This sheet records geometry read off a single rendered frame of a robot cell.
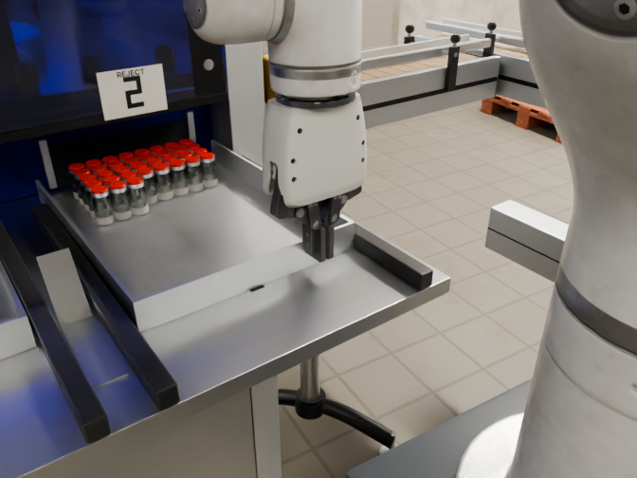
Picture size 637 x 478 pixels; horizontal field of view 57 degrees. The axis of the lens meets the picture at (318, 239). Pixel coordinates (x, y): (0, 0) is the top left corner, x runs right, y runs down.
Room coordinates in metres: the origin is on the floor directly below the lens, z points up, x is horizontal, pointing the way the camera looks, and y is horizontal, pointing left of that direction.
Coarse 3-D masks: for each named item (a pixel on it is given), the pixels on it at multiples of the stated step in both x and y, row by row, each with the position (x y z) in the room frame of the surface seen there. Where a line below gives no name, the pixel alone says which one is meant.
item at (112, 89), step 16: (160, 64) 0.77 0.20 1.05; (112, 80) 0.73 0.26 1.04; (144, 80) 0.76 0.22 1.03; (160, 80) 0.77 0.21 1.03; (112, 96) 0.73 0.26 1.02; (144, 96) 0.75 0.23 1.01; (160, 96) 0.77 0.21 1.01; (112, 112) 0.73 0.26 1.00; (128, 112) 0.74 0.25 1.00; (144, 112) 0.75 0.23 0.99
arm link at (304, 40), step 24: (288, 0) 0.49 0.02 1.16; (312, 0) 0.50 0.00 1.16; (336, 0) 0.51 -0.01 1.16; (360, 0) 0.53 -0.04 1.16; (288, 24) 0.49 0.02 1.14; (312, 24) 0.50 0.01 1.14; (336, 24) 0.51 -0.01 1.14; (360, 24) 0.53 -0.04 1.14; (288, 48) 0.51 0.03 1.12; (312, 48) 0.50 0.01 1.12; (336, 48) 0.51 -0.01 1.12; (360, 48) 0.53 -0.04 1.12
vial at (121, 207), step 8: (112, 184) 0.66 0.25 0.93; (120, 184) 0.67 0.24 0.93; (112, 192) 0.66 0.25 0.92; (120, 192) 0.66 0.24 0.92; (112, 200) 0.66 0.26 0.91; (120, 200) 0.66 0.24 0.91; (128, 200) 0.66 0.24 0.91; (120, 208) 0.66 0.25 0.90; (128, 208) 0.66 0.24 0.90; (120, 216) 0.66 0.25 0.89; (128, 216) 0.66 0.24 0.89
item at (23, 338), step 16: (0, 272) 0.50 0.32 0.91; (0, 288) 0.50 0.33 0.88; (0, 304) 0.48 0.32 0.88; (16, 304) 0.43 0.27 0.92; (0, 320) 0.45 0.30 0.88; (16, 320) 0.41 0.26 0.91; (0, 336) 0.40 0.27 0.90; (16, 336) 0.41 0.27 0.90; (32, 336) 0.41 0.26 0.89; (0, 352) 0.40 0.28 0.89; (16, 352) 0.40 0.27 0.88
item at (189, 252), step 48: (192, 192) 0.74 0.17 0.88; (240, 192) 0.74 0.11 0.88; (96, 240) 0.61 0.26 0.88; (144, 240) 0.61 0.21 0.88; (192, 240) 0.61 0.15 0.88; (240, 240) 0.61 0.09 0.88; (288, 240) 0.61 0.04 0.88; (336, 240) 0.57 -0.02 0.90; (144, 288) 0.50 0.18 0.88; (192, 288) 0.47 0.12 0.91; (240, 288) 0.50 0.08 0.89
